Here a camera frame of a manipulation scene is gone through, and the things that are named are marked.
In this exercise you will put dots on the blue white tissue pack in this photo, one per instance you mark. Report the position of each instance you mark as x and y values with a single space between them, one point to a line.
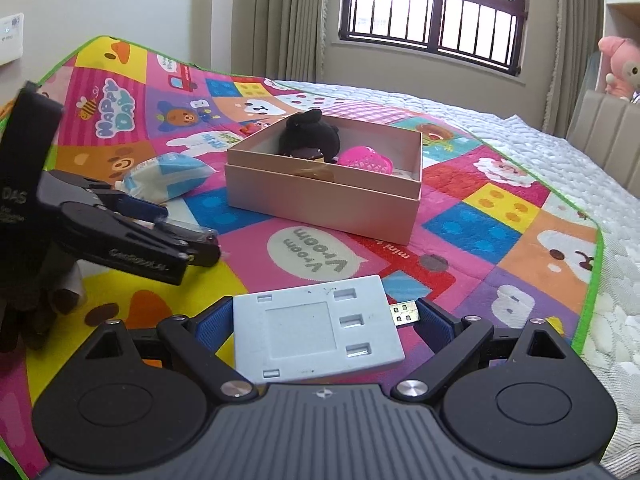
164 178

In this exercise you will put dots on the white usb hub device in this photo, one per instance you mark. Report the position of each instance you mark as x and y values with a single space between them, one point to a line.
332 329

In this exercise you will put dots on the window with black bars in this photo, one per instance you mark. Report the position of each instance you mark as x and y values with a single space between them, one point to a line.
487 33

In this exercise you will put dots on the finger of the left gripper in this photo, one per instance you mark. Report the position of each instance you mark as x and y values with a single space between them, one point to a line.
101 193
200 244

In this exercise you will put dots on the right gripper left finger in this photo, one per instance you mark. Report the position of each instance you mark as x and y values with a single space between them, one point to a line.
193 343

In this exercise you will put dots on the pink plush bunny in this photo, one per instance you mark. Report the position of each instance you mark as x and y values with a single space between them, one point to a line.
622 77

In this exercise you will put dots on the black plush toy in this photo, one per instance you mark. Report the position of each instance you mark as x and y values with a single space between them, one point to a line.
307 133

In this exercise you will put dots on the beige padded headboard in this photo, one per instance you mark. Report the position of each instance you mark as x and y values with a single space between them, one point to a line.
606 129

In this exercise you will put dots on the colourful cartoon play mat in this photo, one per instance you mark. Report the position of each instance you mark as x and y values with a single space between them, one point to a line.
487 238

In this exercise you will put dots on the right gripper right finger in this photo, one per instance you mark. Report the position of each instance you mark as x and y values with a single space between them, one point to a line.
457 344

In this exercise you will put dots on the beige curtain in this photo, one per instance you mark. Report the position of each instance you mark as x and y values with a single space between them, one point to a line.
279 39

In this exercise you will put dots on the pink plastic toy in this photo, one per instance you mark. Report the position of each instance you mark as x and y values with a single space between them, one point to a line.
365 158

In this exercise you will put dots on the pink cardboard box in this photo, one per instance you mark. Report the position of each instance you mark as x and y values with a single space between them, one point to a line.
355 201

